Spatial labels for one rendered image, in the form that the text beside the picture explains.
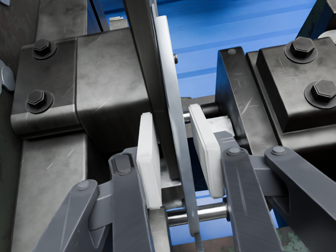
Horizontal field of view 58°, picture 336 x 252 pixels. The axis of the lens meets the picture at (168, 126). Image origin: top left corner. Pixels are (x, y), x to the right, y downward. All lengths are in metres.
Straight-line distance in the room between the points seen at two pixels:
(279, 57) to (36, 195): 0.28
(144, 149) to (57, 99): 0.13
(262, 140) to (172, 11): 2.09
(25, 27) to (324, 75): 0.32
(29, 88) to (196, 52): 1.83
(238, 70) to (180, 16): 1.95
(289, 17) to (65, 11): 2.07
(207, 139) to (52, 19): 0.29
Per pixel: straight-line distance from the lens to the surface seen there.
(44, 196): 0.27
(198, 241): 0.24
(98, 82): 0.27
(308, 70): 0.36
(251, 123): 0.36
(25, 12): 0.38
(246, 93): 0.38
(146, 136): 0.17
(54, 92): 0.28
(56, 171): 0.27
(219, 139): 0.17
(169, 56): 0.17
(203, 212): 0.44
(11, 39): 0.33
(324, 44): 0.39
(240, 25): 2.26
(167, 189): 0.36
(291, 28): 2.24
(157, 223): 0.37
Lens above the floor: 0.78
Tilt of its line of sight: 1 degrees down
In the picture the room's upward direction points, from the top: 80 degrees clockwise
